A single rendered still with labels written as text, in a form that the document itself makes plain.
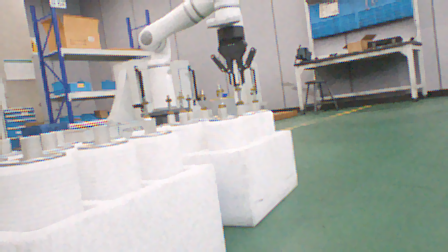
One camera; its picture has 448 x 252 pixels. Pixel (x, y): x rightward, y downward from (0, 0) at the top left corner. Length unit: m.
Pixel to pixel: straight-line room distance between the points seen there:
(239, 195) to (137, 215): 0.39
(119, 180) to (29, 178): 0.13
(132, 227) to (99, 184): 0.08
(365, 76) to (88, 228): 5.94
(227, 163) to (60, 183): 0.48
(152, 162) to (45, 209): 0.22
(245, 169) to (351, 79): 5.53
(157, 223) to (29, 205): 0.18
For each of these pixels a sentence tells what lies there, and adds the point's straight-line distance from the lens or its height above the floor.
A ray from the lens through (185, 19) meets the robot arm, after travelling 1.46.
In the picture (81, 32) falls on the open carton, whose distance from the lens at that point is 6.49.
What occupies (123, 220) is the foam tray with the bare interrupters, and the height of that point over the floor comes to 0.16.
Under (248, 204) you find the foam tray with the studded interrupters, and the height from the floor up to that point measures 0.05.
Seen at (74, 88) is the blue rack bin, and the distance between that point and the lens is 6.17.
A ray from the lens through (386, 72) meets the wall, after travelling 6.19.
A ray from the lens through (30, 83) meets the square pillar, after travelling 7.51.
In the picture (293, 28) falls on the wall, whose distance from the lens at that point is 6.77.
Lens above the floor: 0.29
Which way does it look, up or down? 3 degrees down
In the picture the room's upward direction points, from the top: 8 degrees counter-clockwise
